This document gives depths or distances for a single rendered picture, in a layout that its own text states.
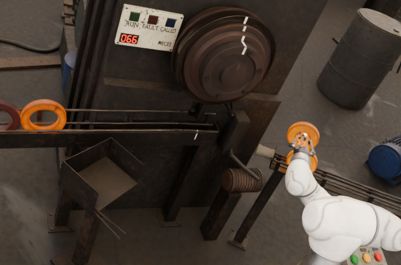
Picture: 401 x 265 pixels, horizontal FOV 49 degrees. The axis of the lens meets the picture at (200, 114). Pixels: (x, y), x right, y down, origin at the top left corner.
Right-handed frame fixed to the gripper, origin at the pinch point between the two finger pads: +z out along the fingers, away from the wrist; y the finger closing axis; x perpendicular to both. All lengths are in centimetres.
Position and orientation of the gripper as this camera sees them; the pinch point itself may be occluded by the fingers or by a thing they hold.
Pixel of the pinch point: (304, 133)
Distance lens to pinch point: 223.3
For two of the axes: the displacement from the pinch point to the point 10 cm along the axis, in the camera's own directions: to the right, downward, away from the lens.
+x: 3.1, -7.4, -6.0
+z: 2.8, -5.3, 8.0
